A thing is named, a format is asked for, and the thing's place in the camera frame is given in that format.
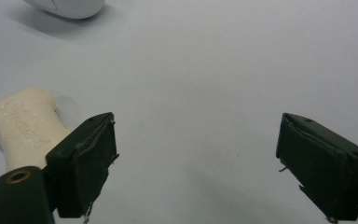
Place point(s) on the white rounded plastic object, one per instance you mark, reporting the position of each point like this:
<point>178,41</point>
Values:
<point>71,6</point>

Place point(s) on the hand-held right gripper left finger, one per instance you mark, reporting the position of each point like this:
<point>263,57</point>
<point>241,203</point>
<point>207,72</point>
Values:
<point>80,168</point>

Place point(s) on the cream embossed plastic bottle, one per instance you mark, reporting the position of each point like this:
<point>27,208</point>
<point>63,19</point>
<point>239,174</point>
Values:
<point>24,127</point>

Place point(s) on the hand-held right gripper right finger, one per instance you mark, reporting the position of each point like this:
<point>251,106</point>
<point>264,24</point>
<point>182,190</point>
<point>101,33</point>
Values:
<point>320,165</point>

